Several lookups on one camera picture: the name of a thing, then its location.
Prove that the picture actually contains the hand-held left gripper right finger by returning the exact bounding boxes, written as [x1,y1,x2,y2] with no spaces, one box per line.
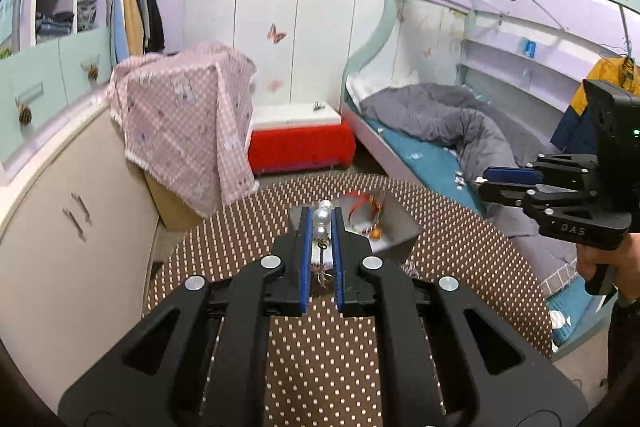
[331,206,589,427]

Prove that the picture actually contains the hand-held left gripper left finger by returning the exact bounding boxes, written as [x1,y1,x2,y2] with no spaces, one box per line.
[57,206,315,427]

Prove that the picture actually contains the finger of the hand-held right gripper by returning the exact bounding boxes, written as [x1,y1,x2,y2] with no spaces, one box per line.
[474,177,588,214]
[481,154,601,188]

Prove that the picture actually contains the pearl drop earring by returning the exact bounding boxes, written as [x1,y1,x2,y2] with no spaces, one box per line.
[311,200,335,288]

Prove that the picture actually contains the person's right hand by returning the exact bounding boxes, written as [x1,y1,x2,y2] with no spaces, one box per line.
[575,232,640,309]

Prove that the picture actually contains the yellow and blue jacket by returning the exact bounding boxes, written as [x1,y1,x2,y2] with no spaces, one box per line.
[550,56,640,158]

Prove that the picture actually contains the teal bed sheet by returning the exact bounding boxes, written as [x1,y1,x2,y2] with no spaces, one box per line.
[367,119,616,348]

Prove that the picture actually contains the grey duvet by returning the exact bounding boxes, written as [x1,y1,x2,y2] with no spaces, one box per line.
[359,83,583,260]

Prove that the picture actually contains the brown polka-dot tablecloth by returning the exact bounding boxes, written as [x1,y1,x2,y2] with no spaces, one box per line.
[142,174,554,427]

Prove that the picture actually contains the red storage bench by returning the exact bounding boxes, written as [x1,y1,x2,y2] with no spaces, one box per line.
[247,104,357,176]

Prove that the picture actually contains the cardboard box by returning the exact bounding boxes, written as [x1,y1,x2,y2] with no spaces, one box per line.
[144,169,207,231]

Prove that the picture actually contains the pink printed cloth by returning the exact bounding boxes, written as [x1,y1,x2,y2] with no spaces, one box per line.
[107,41,259,219]

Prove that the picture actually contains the cream cabinet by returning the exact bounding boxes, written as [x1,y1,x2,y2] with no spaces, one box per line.
[0,94,162,348]

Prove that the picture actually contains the white wardrobe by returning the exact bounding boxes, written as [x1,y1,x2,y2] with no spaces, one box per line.
[182,0,471,118]

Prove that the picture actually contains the row of hanging clothes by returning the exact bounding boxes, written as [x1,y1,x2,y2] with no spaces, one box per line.
[109,0,166,64]

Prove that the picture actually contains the teal drawer unit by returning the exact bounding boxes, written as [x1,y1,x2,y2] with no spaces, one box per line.
[0,26,113,175]

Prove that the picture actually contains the folded blue jeans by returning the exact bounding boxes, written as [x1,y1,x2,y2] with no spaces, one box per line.
[35,11,75,42]

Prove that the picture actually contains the red cord bracelet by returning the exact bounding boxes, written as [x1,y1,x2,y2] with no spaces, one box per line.
[345,190,384,228]

